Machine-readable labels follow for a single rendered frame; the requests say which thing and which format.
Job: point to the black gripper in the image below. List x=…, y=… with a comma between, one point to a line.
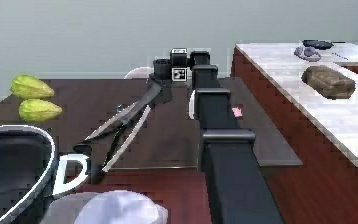
x=162, y=71

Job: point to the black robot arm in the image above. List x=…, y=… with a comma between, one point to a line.
x=233, y=173

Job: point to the small blue utensil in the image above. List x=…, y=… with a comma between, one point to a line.
x=339, y=56

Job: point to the small grey-blue round object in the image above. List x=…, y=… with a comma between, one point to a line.
x=119, y=107

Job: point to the dark brown table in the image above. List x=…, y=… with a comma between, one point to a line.
x=173, y=133

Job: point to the white rounded chair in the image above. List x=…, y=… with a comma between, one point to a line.
x=138, y=73

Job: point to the white cup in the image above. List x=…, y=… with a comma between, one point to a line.
x=191, y=105

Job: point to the white round object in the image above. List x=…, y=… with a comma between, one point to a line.
x=120, y=208

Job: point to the yellow-green fruit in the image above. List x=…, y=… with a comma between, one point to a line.
x=30, y=87
x=38, y=110

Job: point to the small pink object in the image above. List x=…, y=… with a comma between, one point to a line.
x=237, y=112

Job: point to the black pot white rim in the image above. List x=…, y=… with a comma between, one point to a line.
x=13, y=166

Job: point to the red-brown counter white top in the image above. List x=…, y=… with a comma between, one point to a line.
x=307, y=140

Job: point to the purple-grey lumpy object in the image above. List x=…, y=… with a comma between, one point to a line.
x=307, y=53

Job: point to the brown bread loaf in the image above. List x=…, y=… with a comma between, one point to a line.
x=328, y=82

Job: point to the black frying pan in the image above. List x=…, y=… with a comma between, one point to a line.
x=317, y=44

